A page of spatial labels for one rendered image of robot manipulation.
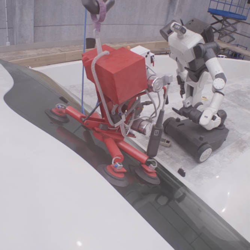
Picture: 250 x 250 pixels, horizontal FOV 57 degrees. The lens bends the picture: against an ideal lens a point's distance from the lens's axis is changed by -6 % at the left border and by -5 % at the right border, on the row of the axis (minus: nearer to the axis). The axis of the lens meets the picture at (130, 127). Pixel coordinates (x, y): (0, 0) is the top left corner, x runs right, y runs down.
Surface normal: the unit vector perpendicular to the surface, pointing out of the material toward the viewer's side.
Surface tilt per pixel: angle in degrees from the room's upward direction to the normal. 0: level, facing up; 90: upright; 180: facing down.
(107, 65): 20
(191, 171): 0
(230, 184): 12
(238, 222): 38
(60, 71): 90
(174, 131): 90
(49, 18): 90
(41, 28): 90
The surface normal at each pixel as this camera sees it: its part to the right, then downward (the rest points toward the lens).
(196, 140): -0.48, -0.45
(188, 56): -0.23, 0.82
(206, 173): 0.14, -0.83
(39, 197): 0.43, -0.85
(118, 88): 0.62, 0.50
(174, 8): -0.75, 0.26
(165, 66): 0.40, 0.54
